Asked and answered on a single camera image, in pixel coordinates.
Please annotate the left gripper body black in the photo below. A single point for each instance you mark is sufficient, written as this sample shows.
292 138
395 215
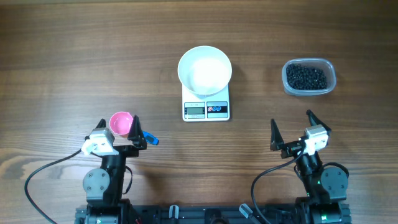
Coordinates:
125 152

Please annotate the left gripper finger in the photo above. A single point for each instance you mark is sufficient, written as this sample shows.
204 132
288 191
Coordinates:
101 124
136 135

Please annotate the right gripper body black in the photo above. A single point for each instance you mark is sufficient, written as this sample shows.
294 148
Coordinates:
291 149

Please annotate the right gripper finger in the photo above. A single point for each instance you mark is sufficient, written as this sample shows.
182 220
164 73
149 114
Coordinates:
277 141
314 121

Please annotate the pink scoop with blue handle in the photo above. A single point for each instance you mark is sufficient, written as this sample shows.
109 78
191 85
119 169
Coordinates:
121 122

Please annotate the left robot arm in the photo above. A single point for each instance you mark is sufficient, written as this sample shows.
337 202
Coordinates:
104 185

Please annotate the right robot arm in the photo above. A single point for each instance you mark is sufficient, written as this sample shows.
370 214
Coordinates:
325 184

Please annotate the white digital kitchen scale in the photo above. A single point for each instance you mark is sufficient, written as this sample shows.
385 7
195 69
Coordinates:
201 108

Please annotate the white bowl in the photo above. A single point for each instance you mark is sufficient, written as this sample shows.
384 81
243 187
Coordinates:
204 70

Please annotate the clear plastic food container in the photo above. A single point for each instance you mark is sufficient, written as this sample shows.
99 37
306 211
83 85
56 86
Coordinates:
321 63

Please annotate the black beans in container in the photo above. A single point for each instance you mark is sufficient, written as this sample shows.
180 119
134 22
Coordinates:
301 77

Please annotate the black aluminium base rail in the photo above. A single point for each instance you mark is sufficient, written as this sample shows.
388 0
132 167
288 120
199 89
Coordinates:
273 213

